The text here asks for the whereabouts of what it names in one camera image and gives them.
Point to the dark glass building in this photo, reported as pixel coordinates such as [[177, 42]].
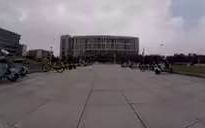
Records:
[[5, 41]]

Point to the yellow bicycle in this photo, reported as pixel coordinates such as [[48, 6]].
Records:
[[53, 66]]

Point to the wide grey building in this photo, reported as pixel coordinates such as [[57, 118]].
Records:
[[100, 46]]

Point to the lamp pole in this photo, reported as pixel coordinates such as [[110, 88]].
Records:
[[161, 49]]

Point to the row of trees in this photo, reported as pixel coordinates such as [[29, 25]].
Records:
[[183, 59]]

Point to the grass strip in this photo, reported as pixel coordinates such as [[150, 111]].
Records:
[[195, 70]]

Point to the low building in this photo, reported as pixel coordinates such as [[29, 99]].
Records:
[[38, 53]]

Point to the row of parked scooters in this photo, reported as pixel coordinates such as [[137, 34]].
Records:
[[153, 66], [8, 70]]

